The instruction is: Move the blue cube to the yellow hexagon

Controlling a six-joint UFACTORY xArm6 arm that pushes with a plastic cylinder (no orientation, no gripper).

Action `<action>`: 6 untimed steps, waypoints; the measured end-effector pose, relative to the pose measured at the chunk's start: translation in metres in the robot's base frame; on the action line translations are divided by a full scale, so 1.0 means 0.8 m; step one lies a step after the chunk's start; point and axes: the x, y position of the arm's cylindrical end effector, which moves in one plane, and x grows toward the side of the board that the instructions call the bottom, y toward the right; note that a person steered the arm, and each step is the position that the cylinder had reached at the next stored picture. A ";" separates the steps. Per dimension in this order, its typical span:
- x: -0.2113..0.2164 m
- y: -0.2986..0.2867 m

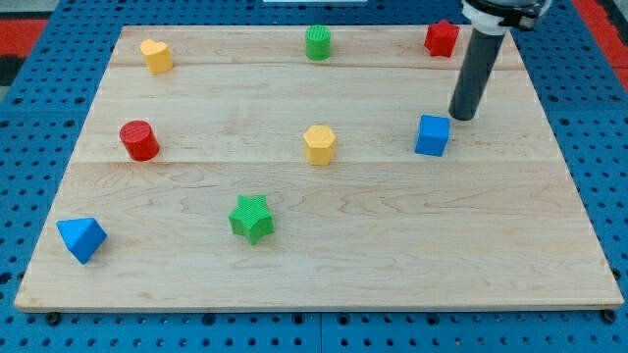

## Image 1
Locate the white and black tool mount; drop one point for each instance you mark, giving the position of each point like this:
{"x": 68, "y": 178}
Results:
{"x": 496, "y": 17}

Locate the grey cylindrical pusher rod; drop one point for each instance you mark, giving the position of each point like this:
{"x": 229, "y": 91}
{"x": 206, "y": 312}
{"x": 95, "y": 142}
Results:
{"x": 479, "y": 60}

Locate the blue cube block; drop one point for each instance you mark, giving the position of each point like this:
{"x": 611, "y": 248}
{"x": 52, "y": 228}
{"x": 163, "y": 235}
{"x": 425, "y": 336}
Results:
{"x": 432, "y": 135}

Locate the yellow hexagon block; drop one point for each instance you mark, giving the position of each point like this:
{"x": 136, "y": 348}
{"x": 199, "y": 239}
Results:
{"x": 320, "y": 145}

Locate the red star block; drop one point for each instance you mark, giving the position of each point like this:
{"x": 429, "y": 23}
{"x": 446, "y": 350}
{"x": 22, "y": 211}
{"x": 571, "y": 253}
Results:
{"x": 441, "y": 38}

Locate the green cylinder block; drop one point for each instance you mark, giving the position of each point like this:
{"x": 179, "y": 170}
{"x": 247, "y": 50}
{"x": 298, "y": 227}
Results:
{"x": 318, "y": 42}

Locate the green star block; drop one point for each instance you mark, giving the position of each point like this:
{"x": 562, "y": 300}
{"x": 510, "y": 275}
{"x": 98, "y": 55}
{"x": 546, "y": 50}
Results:
{"x": 251, "y": 218}

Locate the light wooden board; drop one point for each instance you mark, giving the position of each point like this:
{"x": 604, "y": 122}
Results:
{"x": 494, "y": 224}

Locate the yellow heart block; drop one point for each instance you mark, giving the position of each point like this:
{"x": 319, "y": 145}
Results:
{"x": 157, "y": 56}

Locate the red cylinder block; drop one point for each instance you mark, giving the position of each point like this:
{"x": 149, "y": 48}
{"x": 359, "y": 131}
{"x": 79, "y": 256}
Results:
{"x": 139, "y": 140}

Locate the blue triangle block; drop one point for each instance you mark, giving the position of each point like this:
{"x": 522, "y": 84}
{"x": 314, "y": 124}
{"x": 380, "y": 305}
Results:
{"x": 82, "y": 237}

